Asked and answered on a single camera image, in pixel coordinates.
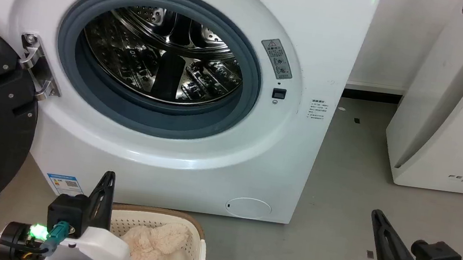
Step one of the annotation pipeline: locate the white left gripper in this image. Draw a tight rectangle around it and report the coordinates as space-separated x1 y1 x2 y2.
43 164 144 260

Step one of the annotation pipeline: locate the silver metal door hinge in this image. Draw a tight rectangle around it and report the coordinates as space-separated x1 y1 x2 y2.
14 32 68 104

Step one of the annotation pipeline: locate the stainless steel washing machine drum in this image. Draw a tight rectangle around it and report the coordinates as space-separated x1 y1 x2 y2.
75 0 251 114

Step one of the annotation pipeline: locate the blue white energy label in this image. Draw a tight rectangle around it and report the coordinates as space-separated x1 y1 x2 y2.
44 173 86 199

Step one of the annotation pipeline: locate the beige towel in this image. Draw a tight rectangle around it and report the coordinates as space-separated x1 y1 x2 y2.
117 216 200 260

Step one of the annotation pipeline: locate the white perforated laundry basket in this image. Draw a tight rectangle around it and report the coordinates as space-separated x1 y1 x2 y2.
105 202 212 260

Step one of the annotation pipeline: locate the white front-load washing machine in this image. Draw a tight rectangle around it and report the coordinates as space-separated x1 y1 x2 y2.
0 0 382 234

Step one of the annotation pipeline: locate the round white filter cover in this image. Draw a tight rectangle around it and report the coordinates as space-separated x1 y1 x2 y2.
224 194 274 222

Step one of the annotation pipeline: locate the white air purifier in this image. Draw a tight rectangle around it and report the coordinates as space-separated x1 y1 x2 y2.
379 0 463 194

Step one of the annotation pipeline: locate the small printed text label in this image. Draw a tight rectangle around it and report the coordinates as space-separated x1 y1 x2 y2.
307 98 330 122

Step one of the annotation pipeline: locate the grey rubber door gasket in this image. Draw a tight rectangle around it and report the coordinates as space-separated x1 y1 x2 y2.
46 0 273 150

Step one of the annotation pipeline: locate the grey warning sticker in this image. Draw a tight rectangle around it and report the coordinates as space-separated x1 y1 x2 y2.
257 37 297 82

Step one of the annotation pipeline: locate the teal-plug left gripper cable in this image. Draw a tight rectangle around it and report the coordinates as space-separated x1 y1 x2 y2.
0 212 71 260

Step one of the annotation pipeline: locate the black wall baseboard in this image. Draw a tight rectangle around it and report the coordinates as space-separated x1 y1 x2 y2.
341 87 403 106

